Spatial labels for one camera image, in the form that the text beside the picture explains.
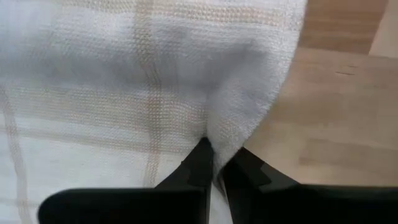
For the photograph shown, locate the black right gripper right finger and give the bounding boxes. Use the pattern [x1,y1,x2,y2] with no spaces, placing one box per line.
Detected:
[221,147,398,224]

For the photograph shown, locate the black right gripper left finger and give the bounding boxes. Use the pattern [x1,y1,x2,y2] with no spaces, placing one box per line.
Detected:
[37,136,215,224]

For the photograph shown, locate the white towel beige checks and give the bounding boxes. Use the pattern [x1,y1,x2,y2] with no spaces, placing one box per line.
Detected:
[0,0,308,224]

